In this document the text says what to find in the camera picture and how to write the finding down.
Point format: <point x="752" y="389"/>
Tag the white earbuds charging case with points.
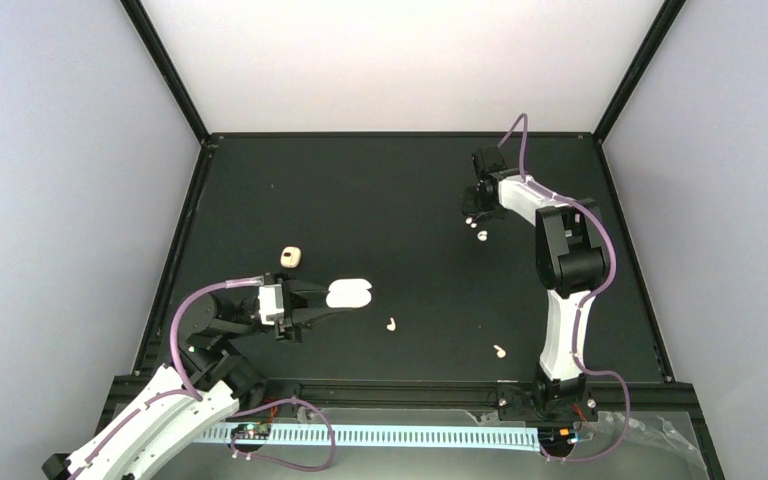
<point x="352" y="293"/>

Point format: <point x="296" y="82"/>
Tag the clear plastic sheet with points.
<point x="616" y="446"/>

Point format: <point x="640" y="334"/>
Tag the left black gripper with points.
<point x="288" y="327"/>

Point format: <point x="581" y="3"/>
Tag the light blue slotted cable duct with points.
<point x="395" y="436"/>

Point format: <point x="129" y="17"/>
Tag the right circuit board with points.
<point x="560" y="436"/>

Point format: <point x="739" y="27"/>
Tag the black front aluminium rail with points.
<point x="512" y="401"/>

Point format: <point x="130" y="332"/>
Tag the beige small earbuds case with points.
<point x="290" y="257"/>

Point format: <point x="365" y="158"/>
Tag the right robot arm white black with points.
<point x="572" y="261"/>

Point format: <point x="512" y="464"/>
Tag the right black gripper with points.
<point x="468" y="210"/>

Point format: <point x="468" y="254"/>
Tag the circuit board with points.
<point x="251" y="431"/>
<point x="560" y="436"/>

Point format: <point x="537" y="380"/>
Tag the left circuit board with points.
<point x="251" y="431"/>

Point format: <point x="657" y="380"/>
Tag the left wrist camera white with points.
<point x="271" y="304"/>

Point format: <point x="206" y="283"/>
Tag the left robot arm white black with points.
<point x="207" y="380"/>

